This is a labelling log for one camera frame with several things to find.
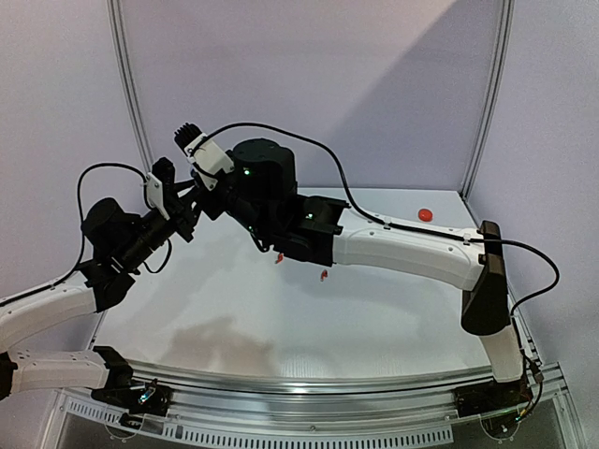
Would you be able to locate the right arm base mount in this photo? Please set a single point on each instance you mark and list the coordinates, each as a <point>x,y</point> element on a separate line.
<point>490,396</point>

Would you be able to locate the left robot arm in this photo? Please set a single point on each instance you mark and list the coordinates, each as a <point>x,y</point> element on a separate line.
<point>122,242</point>

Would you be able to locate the right aluminium frame post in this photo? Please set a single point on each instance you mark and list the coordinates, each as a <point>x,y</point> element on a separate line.
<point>496,70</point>

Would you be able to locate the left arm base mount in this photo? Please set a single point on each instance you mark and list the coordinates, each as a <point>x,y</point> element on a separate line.
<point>138,398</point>

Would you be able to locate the left aluminium frame post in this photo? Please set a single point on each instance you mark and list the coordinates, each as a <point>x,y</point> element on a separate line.
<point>128,82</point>

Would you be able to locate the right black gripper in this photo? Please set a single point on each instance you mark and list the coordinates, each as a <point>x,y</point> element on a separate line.
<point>213,202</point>

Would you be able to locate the aluminium frame post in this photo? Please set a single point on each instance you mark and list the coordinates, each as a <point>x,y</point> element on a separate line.
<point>128,82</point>
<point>496,70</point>

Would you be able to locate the red charging case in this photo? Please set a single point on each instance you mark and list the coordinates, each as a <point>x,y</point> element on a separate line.
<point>425,215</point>

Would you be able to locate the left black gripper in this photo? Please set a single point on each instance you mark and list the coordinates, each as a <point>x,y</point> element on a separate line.
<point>178,208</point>

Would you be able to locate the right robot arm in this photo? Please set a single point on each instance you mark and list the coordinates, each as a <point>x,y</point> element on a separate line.
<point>256,185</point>

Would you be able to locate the front aluminium rail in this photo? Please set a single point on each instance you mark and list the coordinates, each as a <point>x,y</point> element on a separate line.
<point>221,400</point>

